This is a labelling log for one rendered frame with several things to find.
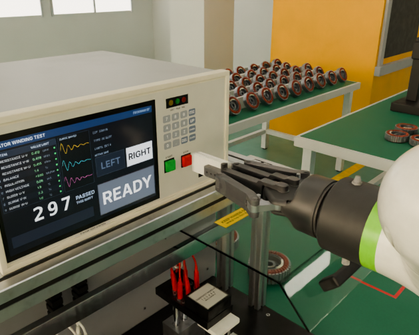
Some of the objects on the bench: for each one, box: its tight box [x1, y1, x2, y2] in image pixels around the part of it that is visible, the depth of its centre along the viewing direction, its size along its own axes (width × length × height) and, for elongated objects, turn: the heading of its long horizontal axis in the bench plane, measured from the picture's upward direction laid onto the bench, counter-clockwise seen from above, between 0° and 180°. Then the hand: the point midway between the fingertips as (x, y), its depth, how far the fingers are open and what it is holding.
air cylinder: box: [162, 310, 205, 335], centre depth 91 cm, size 5×8×6 cm
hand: (211, 166), depth 66 cm, fingers closed
